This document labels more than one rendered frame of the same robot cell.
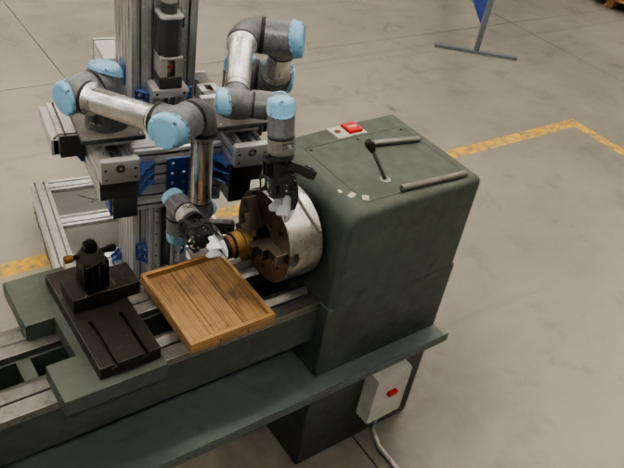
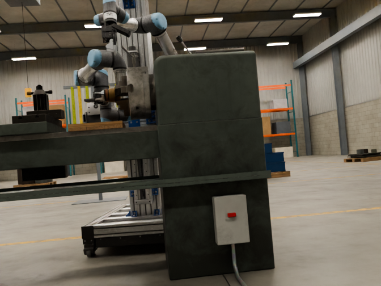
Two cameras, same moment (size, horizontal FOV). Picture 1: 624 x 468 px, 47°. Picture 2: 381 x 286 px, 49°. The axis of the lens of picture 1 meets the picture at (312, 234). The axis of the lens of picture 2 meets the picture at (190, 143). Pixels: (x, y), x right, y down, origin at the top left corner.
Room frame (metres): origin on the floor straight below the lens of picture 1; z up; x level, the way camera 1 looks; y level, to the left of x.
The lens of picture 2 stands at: (-0.01, -1.57, 0.69)
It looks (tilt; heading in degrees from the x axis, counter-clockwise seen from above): 2 degrees up; 35
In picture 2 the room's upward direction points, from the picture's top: 5 degrees counter-clockwise
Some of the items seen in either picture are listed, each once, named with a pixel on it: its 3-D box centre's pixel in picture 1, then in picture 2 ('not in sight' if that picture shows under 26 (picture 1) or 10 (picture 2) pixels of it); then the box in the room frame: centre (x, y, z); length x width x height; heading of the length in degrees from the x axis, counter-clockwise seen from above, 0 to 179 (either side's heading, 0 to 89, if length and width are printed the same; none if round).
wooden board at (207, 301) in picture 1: (206, 298); (98, 128); (1.71, 0.30, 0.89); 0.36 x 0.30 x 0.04; 41
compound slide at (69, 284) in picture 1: (100, 287); (46, 114); (1.55, 0.59, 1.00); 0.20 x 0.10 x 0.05; 131
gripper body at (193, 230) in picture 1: (198, 231); (101, 98); (1.80, 0.36, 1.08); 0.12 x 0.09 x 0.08; 41
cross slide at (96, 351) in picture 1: (100, 315); (39, 122); (1.49, 0.57, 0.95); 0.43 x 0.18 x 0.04; 41
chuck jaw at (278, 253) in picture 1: (271, 253); (123, 91); (1.75, 0.11, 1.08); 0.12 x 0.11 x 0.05; 41
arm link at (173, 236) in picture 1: (180, 226); (108, 116); (1.94, 0.45, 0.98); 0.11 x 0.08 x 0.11; 156
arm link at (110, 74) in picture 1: (104, 80); (100, 78); (2.21, 0.80, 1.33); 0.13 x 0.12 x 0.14; 156
